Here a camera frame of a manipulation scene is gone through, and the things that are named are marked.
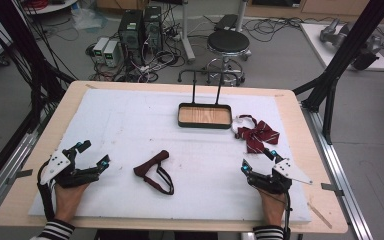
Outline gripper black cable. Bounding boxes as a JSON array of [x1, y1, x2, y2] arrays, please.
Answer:
[[36, 159, 57, 222], [280, 191, 293, 240]]

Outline white floor board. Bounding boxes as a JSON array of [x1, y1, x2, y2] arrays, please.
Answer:
[[299, 22, 384, 73]]

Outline thin wooden stick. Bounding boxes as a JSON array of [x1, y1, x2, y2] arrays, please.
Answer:
[[306, 201, 333, 230]]

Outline round white table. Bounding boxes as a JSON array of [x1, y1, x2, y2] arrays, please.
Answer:
[[23, 0, 79, 16]]

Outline black metal frame stand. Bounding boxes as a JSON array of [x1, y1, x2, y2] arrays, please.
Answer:
[[293, 0, 384, 146], [0, 0, 76, 134]]

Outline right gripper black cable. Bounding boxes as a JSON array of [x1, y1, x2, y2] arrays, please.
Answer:
[[280, 191, 293, 240]]

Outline person's right hand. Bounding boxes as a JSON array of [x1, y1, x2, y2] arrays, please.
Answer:
[[258, 188, 287, 228]]

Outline white stand leg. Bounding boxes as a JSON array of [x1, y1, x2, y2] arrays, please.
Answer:
[[179, 0, 197, 64], [234, 0, 249, 33]]

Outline red striped bow tie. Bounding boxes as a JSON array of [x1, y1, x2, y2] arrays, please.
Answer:
[[231, 114, 281, 155]]

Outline dark red strap tie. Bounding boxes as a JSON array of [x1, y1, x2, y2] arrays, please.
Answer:
[[133, 149, 175, 196]]

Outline tangle of floor cables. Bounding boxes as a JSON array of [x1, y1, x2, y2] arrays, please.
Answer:
[[243, 16, 314, 43], [86, 43, 188, 84]]

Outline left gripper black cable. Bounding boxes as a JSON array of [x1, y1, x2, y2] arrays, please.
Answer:
[[36, 159, 57, 222]]

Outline white foam mat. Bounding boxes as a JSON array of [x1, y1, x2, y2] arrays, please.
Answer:
[[28, 88, 313, 224]]

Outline grey metal bracket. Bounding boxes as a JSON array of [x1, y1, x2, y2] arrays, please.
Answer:
[[5, 168, 34, 186], [320, 182, 345, 198]]

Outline aluminium table rail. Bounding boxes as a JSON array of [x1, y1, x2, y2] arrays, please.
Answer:
[[0, 131, 39, 224], [299, 99, 374, 240]]

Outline person's left hand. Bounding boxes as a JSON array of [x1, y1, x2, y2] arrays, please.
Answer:
[[53, 181, 91, 223]]

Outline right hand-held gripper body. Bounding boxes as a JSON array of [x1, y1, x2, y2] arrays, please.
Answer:
[[246, 158, 314, 195]]

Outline clear plastic bag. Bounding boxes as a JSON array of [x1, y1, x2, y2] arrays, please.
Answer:
[[71, 6, 109, 33]]

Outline black round stool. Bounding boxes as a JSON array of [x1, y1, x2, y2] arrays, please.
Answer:
[[201, 29, 253, 86]]

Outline black computer tower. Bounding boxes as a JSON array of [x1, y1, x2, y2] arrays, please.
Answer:
[[143, 4, 164, 54], [117, 9, 145, 66]]

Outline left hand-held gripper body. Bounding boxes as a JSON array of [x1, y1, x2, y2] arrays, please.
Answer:
[[39, 148, 101, 189]]

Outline flat black box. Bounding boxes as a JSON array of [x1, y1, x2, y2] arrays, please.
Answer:
[[214, 13, 239, 33]]

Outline black rack with wooden tray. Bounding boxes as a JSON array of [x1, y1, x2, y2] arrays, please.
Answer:
[[177, 69, 244, 130]]

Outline white power supply unit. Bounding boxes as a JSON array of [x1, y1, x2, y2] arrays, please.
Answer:
[[92, 36, 110, 64], [103, 39, 121, 68]]

